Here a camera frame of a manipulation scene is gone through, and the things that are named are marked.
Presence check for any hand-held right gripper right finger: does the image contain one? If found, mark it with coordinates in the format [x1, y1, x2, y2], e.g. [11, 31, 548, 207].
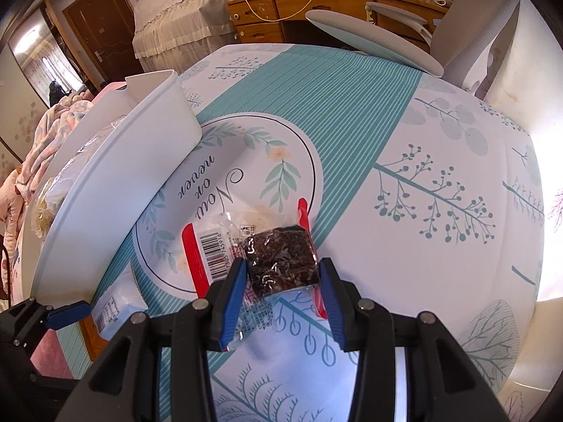
[319, 257, 513, 422]

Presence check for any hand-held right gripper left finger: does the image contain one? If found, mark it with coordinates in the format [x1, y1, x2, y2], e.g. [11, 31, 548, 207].
[55, 257, 248, 422]

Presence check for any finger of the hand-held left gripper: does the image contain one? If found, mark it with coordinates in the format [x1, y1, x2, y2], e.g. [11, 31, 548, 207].
[44, 300, 91, 330]

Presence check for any orange and white snack box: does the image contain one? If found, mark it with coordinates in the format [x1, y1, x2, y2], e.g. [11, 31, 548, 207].
[81, 273, 150, 361]

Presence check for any red-edged clear snack packet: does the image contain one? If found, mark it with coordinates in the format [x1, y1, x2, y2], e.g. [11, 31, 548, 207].
[182, 198, 328, 352]

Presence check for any clear pale puffs packet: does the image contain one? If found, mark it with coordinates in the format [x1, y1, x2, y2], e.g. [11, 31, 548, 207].
[31, 136, 128, 240]

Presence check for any white plastic storage bin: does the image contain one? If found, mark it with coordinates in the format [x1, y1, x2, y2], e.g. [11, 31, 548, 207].
[33, 69, 203, 308]

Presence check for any printed tree tablecloth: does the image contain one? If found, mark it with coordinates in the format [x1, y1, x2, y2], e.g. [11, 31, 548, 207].
[55, 43, 546, 422]

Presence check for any white leaf-print curtain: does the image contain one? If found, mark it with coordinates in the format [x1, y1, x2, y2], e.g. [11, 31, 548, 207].
[479, 0, 563, 422]

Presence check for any mirrored wardrobe door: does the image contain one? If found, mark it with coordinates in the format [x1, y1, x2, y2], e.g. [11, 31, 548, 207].
[6, 6, 86, 110]

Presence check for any white lace cover cloth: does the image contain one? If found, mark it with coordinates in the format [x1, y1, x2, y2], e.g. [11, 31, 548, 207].
[132, 0, 236, 75]

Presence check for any brown wooden door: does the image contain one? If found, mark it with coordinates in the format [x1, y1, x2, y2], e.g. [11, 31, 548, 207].
[62, 0, 144, 91]

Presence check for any wooden desk with drawers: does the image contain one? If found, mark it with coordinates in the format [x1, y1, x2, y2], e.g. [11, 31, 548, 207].
[226, 0, 449, 53]

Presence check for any grey office chair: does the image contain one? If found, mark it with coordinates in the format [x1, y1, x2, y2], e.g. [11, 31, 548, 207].
[305, 0, 522, 100]

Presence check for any yellow cable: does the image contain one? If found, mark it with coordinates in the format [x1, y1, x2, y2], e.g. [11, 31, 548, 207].
[243, 0, 353, 23]

